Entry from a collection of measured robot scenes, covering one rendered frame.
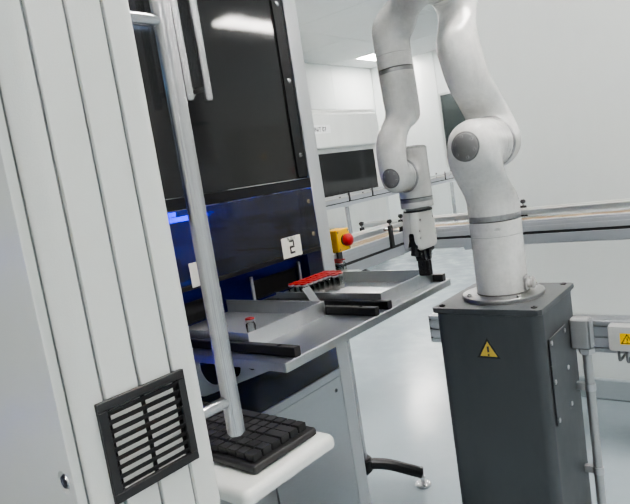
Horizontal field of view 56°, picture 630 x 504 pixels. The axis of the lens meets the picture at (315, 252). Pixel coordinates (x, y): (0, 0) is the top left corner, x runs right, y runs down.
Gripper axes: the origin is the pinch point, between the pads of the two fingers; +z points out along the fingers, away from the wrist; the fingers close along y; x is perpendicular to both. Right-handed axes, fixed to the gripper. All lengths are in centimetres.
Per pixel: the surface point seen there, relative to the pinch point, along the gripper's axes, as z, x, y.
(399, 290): 3.3, -1.6, 11.5
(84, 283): -20, 16, 103
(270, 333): 3.8, -12.6, 47.6
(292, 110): -48, -39, -3
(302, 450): 13, 16, 74
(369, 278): 4.0, -21.9, -5.7
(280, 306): 3.2, -26.7, 28.4
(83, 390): -9, 16, 105
